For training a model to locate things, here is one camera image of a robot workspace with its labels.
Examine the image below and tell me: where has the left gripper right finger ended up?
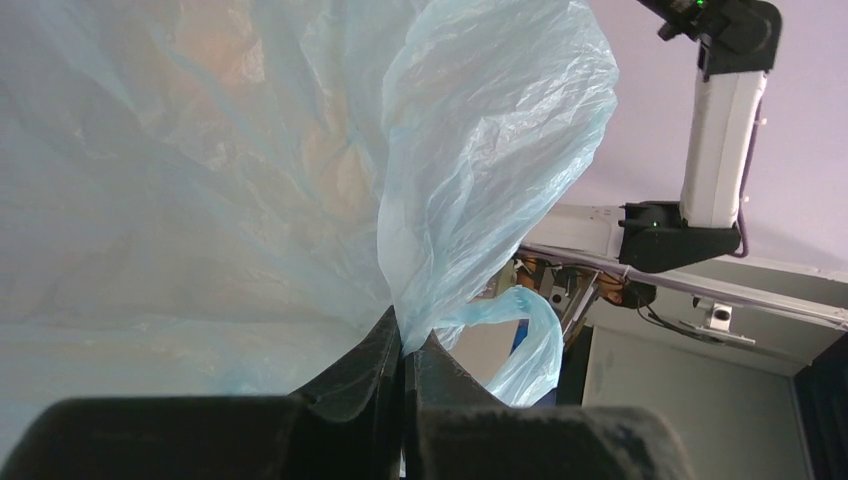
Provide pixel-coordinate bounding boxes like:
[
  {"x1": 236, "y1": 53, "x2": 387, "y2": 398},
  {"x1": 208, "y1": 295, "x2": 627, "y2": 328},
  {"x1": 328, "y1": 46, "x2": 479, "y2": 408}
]
[{"x1": 404, "y1": 336, "x2": 695, "y2": 479}]

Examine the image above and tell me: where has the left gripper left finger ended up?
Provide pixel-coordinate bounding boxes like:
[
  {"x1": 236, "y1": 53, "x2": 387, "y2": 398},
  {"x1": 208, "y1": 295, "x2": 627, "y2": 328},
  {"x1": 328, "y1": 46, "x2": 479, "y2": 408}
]
[{"x1": 1, "y1": 309, "x2": 402, "y2": 479}]

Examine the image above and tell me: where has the light blue plastic bag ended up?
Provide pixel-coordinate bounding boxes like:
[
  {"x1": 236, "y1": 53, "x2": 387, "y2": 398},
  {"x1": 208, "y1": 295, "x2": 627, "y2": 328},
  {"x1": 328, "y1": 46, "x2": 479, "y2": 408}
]
[{"x1": 1, "y1": 1, "x2": 618, "y2": 455}]

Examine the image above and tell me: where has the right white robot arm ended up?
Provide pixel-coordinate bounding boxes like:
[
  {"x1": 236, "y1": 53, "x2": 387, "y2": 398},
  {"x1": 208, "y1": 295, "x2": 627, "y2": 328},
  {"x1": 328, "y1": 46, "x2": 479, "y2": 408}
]
[{"x1": 617, "y1": 1, "x2": 783, "y2": 273}]

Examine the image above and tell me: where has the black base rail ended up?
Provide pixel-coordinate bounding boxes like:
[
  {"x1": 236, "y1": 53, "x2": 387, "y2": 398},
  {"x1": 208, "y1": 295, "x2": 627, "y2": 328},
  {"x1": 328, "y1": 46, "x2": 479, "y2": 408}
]
[{"x1": 481, "y1": 254, "x2": 657, "y2": 322}]

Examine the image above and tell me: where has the aluminium frame rail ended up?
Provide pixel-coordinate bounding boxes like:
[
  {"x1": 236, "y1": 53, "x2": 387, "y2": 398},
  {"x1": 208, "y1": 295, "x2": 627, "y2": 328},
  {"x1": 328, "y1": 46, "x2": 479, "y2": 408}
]
[{"x1": 516, "y1": 202, "x2": 848, "y2": 349}]

